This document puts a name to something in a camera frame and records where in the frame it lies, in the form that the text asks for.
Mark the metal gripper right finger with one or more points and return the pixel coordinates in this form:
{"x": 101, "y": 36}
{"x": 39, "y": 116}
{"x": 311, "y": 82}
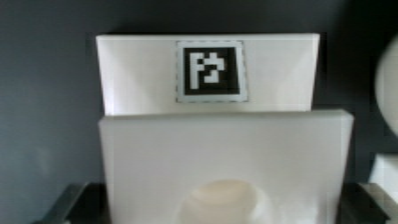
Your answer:
{"x": 384, "y": 201}

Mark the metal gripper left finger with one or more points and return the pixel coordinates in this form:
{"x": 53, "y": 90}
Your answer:
{"x": 55, "y": 216}

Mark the white lamp base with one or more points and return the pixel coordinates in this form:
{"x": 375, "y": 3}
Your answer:
{"x": 224, "y": 154}

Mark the white lamp bulb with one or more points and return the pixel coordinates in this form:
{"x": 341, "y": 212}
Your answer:
{"x": 386, "y": 87}

